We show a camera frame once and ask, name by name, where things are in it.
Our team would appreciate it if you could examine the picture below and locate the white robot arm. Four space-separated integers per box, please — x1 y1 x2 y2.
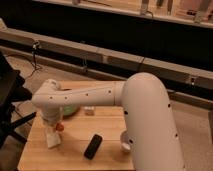
32 72 186 171

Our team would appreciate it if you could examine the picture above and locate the black cable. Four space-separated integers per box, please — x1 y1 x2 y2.
25 41 43 80

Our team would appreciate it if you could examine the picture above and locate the black rectangular block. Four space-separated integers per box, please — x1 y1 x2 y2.
84 134 102 160

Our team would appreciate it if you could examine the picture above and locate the small orange pepper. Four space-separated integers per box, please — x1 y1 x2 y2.
56 123 64 132

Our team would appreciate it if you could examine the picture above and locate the green plate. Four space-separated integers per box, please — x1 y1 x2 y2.
62 105 79 117

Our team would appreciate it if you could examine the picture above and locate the white sponge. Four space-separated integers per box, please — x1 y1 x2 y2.
46 130 61 148

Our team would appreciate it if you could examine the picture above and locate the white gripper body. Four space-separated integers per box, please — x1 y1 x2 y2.
41 108 62 126

